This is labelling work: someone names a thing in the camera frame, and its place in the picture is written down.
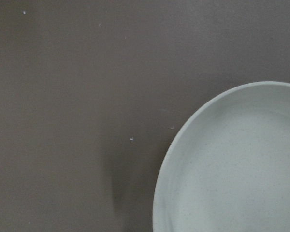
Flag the beige round plate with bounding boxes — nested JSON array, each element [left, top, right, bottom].
[[152, 81, 290, 232]]

